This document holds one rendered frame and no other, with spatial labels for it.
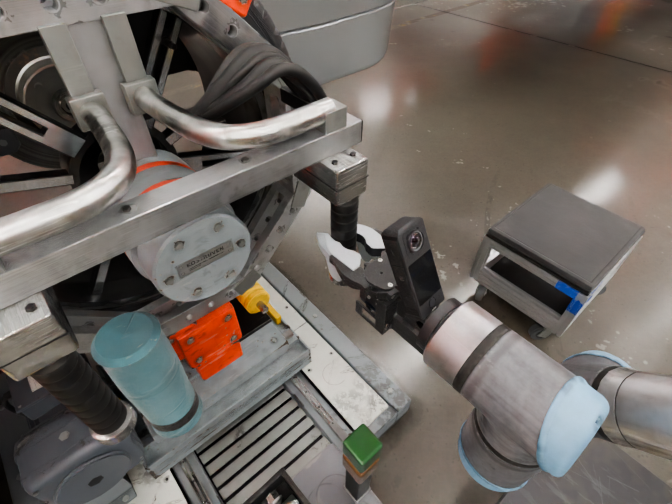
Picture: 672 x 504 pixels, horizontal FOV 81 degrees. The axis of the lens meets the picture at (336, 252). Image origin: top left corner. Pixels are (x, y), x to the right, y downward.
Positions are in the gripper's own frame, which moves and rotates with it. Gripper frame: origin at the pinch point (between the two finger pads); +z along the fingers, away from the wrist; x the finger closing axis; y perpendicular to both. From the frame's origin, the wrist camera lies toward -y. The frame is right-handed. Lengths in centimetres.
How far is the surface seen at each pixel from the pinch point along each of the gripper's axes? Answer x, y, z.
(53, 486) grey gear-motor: -53, 46, 18
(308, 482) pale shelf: -17.5, 37.9, -13.6
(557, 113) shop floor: 245, 82, 61
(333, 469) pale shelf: -13.0, 37.9, -14.9
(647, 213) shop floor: 180, 83, -18
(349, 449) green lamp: -13.7, 17.1, -19.1
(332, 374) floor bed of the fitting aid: 11, 75, 14
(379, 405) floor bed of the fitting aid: 15, 75, -2
